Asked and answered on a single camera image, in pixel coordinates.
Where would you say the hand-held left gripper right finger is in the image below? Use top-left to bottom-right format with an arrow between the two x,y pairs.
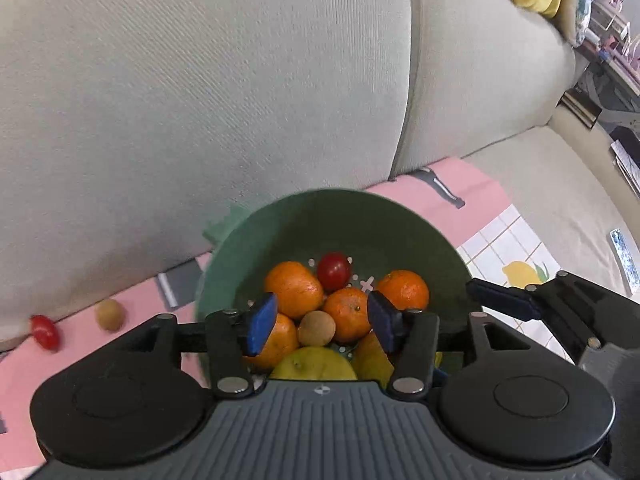
367,290 -> 535,399

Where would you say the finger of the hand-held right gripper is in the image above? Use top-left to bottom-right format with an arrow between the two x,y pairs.
466,270 -> 640,365

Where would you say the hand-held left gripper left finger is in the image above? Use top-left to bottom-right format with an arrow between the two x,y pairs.
114,291 -> 278,399

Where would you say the orange tangerine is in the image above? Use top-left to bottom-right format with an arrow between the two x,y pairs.
242,312 -> 301,372
322,287 -> 374,344
376,270 -> 431,313
263,261 -> 325,322

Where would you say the red-yellow mango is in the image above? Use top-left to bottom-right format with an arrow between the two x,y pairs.
352,331 -> 396,391

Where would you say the brown longan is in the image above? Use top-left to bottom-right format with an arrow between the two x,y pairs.
297,310 -> 331,347
94,298 -> 126,332

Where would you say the yellow-green guava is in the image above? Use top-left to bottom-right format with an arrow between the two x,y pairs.
269,346 -> 358,381

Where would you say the red cherry tomato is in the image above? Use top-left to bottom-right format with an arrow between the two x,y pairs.
316,252 -> 352,292
30,314 -> 62,352

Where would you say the green colander bowl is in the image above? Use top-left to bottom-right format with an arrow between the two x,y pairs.
195,187 -> 473,393

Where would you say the pink printed mat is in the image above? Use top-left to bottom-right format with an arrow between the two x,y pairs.
0,156 -> 563,471

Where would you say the blue patterned object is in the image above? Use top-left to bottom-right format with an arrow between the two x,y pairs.
609,228 -> 640,297

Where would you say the beige fabric sofa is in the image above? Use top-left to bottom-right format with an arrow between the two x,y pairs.
0,0 -> 640,351

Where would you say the cluttered low table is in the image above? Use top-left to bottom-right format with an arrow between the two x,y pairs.
557,0 -> 640,188

